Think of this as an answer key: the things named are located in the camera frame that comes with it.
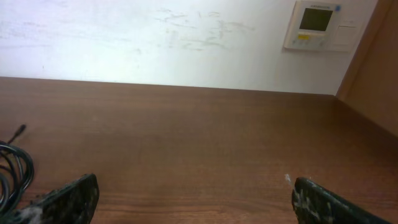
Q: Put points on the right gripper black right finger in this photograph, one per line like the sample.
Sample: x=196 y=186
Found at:
x=314 y=204

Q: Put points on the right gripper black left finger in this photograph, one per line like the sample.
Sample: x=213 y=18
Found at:
x=74 y=203

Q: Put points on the wooden side panel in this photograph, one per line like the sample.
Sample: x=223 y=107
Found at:
x=369 y=88

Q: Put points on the white wall thermostat panel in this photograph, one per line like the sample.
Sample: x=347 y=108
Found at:
x=325 y=25

